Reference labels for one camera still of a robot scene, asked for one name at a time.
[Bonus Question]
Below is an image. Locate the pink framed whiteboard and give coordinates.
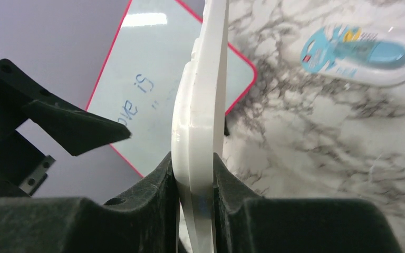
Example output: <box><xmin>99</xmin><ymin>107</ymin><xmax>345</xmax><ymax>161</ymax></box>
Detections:
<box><xmin>85</xmin><ymin>0</ymin><xmax>259</xmax><ymax>178</ymax></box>

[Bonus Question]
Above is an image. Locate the white plastic bin lid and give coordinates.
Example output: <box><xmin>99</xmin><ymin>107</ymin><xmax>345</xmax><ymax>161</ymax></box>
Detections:
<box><xmin>171</xmin><ymin>1</ymin><xmax>229</xmax><ymax>252</ymax></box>

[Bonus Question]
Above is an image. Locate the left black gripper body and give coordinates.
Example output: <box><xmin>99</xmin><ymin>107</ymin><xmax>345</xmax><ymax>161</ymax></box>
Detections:
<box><xmin>0</xmin><ymin>59</ymin><xmax>55</xmax><ymax>197</ymax></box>

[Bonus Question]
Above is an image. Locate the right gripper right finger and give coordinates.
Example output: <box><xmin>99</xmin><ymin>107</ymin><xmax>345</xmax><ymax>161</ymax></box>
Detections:
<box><xmin>214</xmin><ymin>154</ymin><xmax>401</xmax><ymax>252</ymax></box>

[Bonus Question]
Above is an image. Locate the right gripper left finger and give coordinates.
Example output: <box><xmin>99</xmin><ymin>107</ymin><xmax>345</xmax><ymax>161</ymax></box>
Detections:
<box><xmin>0</xmin><ymin>154</ymin><xmax>180</xmax><ymax>252</ymax></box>

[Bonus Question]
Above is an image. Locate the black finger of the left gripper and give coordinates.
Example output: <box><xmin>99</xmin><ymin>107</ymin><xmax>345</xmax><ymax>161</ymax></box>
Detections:
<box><xmin>22</xmin><ymin>100</ymin><xmax>131</xmax><ymax>156</ymax></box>

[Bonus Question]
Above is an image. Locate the blue packaged item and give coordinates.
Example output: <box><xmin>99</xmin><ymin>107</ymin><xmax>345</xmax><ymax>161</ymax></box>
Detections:
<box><xmin>300</xmin><ymin>24</ymin><xmax>405</xmax><ymax>87</ymax></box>

